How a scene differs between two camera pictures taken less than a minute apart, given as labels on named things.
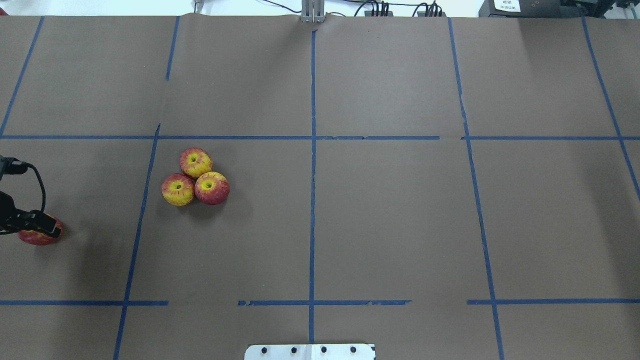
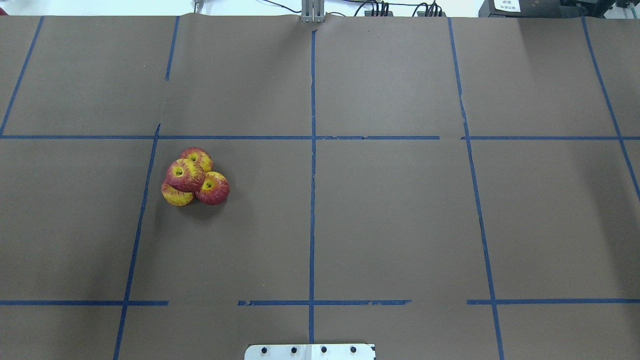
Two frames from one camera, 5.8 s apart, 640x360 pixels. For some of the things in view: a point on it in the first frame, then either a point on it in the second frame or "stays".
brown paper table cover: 445,187 stays
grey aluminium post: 313,11 stays
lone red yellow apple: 34,238 → 185,175
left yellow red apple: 177,189 stays
